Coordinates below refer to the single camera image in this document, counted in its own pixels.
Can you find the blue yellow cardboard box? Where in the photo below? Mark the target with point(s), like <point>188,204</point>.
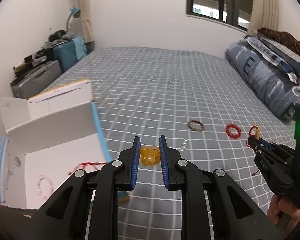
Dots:
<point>46,136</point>

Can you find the beige curtain right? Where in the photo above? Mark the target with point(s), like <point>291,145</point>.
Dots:
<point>265,14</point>

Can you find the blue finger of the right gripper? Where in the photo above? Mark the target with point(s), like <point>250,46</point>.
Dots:
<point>256,145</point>
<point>266,144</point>

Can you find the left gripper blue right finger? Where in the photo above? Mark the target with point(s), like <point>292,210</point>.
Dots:
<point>164,163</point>

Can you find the grey checked bed sheet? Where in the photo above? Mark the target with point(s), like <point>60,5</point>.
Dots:
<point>197,101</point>

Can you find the blue desk lamp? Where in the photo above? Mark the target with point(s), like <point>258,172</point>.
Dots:
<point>74,13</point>

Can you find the beige curtain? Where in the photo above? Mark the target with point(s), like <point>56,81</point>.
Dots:
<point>265,14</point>
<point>85,19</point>

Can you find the dark framed window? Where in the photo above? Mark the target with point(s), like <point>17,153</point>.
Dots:
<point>236,13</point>

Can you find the blue patterned pillow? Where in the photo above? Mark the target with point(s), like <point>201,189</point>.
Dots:
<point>277,55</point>

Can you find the dark clutter pile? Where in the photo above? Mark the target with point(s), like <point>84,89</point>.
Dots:
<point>48,52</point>

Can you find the rolled blue grey duvet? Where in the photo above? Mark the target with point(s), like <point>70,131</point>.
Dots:
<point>270,84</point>

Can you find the teal suitcase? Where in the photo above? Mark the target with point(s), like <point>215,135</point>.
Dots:
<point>70,52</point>

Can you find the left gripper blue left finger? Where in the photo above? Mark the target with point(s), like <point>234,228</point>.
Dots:
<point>135,162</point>

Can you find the red cord bracelet gold tube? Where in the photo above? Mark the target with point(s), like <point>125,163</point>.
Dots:
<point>88,167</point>

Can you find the red cord bracelet gold charm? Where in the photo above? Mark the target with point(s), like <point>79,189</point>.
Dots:
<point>254,132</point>

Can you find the grey hard suitcase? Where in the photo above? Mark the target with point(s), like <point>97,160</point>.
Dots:
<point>37,80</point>

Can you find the person's right hand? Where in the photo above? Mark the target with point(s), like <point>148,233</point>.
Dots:
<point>279,204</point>

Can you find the beige curtain left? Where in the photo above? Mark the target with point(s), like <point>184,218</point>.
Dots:
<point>85,19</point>

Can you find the brown fuzzy blanket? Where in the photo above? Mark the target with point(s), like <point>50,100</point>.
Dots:
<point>283,38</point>

